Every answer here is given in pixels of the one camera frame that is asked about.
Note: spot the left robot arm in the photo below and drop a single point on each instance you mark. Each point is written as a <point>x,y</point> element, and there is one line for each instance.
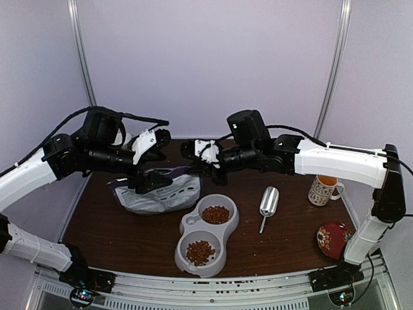
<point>92,139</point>

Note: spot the red floral plate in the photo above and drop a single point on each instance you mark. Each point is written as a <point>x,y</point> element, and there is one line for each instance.
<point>332,238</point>

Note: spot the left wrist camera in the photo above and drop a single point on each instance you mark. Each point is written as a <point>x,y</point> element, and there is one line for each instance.
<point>151,139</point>

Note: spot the kibble in bowl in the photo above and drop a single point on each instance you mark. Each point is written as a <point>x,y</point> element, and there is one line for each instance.
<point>216,215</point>
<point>199,253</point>

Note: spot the aluminium front rail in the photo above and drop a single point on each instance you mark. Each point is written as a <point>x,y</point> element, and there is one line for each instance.
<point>280,291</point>

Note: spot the grey double pet bowl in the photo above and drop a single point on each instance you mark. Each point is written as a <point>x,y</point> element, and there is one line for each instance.
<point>195,230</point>

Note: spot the right aluminium frame post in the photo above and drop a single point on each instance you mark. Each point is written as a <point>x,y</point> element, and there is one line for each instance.
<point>341,40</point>

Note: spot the kibble in far bowl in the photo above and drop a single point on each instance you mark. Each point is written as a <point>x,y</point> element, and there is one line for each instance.
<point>216,215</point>

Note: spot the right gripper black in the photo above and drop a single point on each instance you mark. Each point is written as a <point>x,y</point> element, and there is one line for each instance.
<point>208,169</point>

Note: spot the patterned mug yellow inside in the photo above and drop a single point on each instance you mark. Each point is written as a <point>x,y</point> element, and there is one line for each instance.
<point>324,189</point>

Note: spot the purple puppy food bag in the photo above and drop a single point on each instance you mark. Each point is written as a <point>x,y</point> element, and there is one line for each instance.
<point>183,193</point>

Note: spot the kibble in near bowl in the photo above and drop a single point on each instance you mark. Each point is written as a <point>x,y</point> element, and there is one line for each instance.
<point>199,253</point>

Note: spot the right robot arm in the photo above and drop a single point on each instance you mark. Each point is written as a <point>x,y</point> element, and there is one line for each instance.
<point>300,153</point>

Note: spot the metal food scoop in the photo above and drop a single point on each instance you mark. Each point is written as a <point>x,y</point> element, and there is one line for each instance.
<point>268,205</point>

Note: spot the left aluminium frame post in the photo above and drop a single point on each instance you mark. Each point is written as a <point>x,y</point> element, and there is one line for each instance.
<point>81,52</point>

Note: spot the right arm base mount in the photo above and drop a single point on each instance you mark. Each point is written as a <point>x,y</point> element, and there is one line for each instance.
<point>339,284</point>

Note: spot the small white round bowl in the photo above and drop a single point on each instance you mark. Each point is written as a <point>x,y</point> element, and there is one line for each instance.
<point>128,142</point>

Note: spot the aluminium frame post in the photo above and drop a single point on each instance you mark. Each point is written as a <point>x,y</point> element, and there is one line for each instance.
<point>81,52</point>
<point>341,40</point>

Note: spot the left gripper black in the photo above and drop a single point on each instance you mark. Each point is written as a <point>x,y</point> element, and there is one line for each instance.
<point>142,185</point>

